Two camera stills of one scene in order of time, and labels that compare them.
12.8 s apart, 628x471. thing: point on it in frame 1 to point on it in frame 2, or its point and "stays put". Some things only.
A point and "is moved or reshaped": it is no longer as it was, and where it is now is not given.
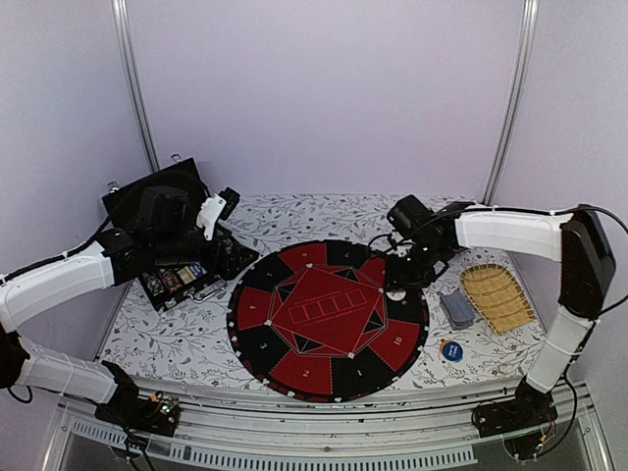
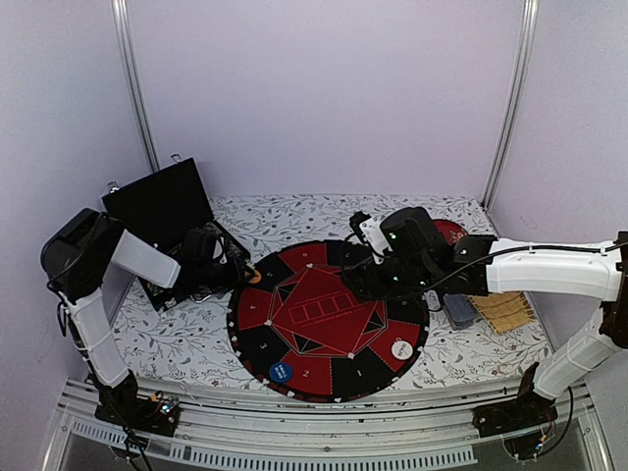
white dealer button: [396, 295] is moved or reshaped
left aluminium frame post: [121, 18] stays put
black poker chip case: [173, 283] stays put
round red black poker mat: [318, 322] stays put
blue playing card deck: [458, 309] stays put
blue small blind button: [452, 351] to [281, 372]
